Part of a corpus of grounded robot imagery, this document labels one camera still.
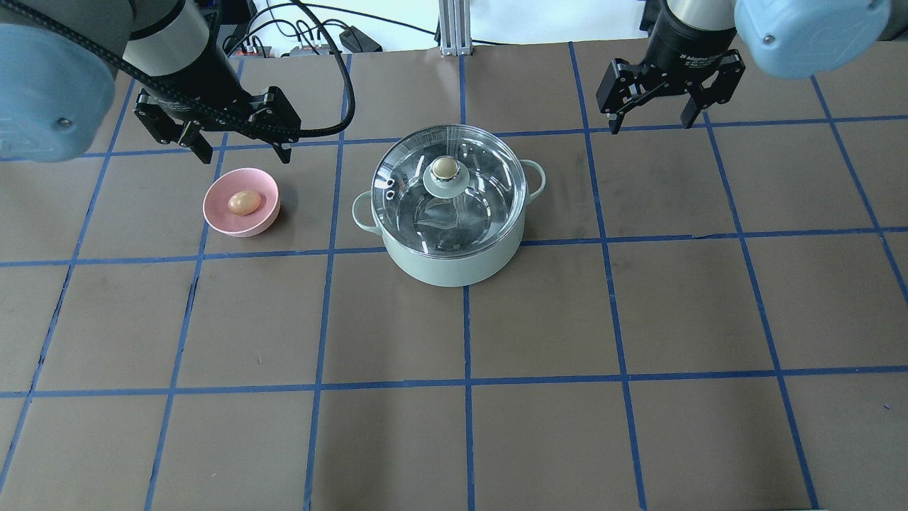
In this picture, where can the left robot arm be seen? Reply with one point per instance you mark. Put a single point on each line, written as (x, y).
(60, 61)

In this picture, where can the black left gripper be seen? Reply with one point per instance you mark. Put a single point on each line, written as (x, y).
(206, 80)

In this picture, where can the black power adapter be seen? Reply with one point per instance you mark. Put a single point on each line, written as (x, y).
(357, 42)

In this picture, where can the glass pot lid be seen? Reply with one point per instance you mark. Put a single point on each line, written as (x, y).
(449, 191)

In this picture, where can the aluminium frame post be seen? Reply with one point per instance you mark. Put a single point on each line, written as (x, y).
(454, 34)

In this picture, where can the pink bowl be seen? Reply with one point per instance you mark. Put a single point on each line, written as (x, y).
(214, 206)

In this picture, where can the beige egg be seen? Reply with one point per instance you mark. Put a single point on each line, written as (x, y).
(244, 202)

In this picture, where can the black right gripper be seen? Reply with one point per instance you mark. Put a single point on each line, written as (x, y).
(685, 44)

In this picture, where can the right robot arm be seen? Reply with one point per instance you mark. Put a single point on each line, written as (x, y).
(798, 39)

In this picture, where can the pale green cooking pot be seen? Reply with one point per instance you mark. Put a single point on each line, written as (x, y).
(457, 272)

